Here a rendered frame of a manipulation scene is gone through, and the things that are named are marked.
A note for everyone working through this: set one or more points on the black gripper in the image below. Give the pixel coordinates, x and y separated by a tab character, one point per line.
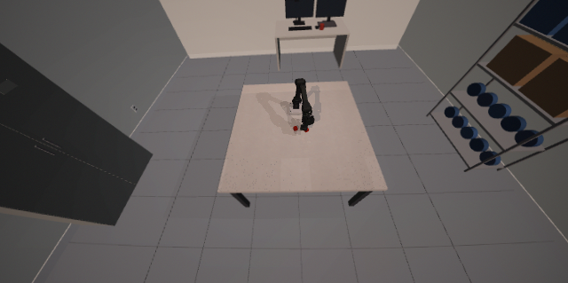
303	126

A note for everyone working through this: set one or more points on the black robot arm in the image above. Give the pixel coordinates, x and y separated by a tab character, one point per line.
306	106

